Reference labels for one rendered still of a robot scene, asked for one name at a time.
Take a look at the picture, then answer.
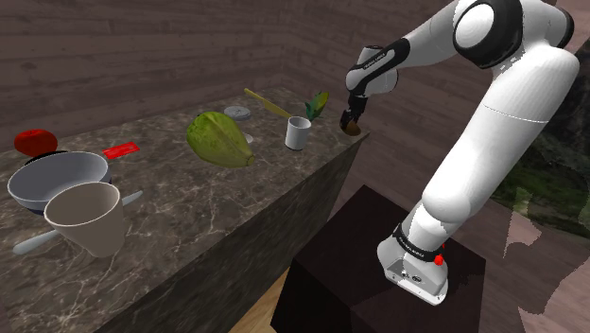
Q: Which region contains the brown round object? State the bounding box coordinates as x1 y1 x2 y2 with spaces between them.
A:
339 111 362 137

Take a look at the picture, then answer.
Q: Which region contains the green and yellow corn cob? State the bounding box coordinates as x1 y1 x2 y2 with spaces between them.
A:
304 90 331 122

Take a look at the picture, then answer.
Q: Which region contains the white cylindrical cup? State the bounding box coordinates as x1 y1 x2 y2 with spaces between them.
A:
284 115 313 152

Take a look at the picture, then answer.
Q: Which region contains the yellow wooden spatula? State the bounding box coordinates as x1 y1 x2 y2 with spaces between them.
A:
243 87 295 119

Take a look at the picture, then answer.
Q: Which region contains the grey round disc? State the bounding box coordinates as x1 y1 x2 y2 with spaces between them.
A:
223 105 252 122

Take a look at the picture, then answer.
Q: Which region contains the green lettuce head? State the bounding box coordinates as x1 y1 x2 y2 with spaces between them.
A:
185 111 256 169

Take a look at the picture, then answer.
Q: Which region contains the dark robot stand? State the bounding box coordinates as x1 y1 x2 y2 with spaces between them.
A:
269 184 487 333

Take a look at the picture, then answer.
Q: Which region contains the red flat card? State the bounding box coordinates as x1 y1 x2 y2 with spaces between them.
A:
101 141 141 161

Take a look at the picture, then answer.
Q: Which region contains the beige tapered cup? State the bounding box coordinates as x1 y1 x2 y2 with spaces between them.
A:
43 181 127 258

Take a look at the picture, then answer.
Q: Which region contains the grey wide bowl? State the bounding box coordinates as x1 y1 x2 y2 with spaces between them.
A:
7 150 112 212

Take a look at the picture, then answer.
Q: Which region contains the red tomato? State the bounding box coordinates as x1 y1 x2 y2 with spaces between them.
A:
12 129 60 158

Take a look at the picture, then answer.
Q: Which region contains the pale blue knife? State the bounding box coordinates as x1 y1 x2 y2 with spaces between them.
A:
11 189 145 256

